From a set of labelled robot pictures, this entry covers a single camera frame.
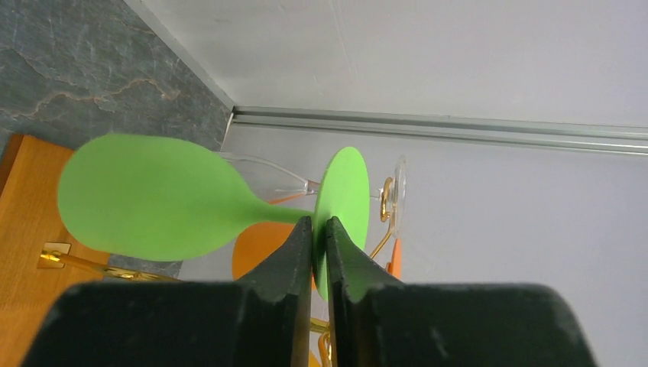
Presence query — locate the gold wire glass rack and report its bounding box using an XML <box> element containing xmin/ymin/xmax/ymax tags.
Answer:
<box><xmin>37</xmin><ymin>177</ymin><xmax>399</xmax><ymax>366</ymax></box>

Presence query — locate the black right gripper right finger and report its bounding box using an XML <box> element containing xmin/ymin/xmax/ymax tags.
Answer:
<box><xmin>326</xmin><ymin>216</ymin><xmax>403</xmax><ymax>366</ymax></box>

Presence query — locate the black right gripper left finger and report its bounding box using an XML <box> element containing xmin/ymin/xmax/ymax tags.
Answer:
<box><xmin>238</xmin><ymin>216</ymin><xmax>313</xmax><ymax>366</ymax></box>

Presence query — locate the green plastic wine glass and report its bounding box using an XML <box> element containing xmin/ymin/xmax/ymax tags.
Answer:
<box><xmin>57</xmin><ymin>134</ymin><xmax>370</xmax><ymax>297</ymax></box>

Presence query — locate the wooden rack base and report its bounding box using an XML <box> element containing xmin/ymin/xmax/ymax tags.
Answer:
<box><xmin>1</xmin><ymin>134</ymin><xmax>109</xmax><ymax>366</ymax></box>

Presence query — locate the orange plastic wine glass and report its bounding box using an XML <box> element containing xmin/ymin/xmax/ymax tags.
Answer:
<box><xmin>232</xmin><ymin>197</ymin><xmax>402</xmax><ymax>280</ymax></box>

